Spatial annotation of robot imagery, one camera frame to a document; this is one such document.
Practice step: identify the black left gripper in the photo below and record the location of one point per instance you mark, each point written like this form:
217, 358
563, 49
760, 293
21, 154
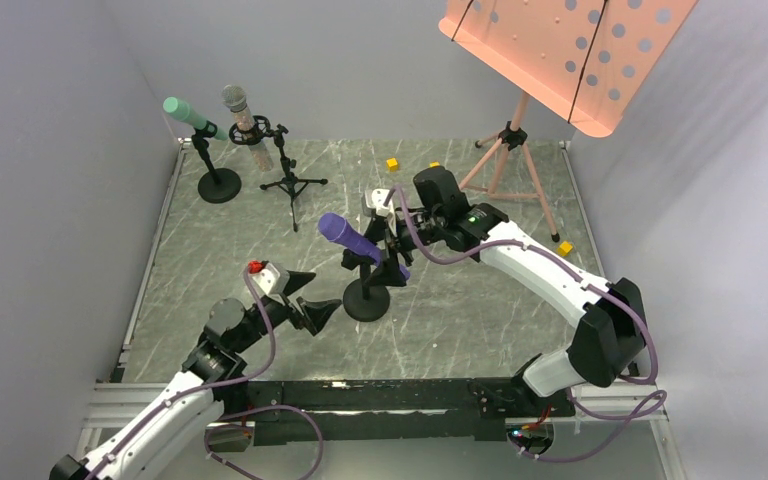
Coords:
292, 302

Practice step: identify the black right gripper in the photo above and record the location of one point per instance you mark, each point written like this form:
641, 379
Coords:
395, 240

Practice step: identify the black round-base holder stand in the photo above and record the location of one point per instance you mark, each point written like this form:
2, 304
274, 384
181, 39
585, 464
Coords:
362, 301

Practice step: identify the purple microphone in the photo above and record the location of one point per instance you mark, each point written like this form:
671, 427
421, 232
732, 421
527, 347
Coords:
357, 248

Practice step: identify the black round-base clip stand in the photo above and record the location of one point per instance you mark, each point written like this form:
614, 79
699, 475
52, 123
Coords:
217, 185

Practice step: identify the black tripod shock-mount stand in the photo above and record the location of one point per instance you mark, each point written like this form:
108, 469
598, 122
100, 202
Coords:
290, 183

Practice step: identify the silver glitter microphone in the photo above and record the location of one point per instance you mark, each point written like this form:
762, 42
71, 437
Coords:
235, 99

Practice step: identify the teal green microphone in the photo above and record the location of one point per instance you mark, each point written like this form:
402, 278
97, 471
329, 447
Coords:
181, 111

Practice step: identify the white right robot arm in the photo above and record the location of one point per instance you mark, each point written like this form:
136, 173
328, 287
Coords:
611, 340

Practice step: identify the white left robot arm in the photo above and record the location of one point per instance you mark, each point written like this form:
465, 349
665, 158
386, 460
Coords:
237, 344

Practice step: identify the pink music stand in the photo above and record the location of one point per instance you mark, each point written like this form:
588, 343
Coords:
584, 60

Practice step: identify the yellow cube right side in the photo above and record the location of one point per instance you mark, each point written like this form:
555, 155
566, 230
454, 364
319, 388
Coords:
565, 248

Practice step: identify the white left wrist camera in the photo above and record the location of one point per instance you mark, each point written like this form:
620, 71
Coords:
269, 278

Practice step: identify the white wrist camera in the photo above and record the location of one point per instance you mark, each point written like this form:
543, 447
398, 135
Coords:
377, 203
269, 278

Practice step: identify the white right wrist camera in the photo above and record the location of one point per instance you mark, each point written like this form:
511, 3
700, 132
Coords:
377, 203

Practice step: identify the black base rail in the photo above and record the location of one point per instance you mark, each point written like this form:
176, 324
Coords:
484, 409

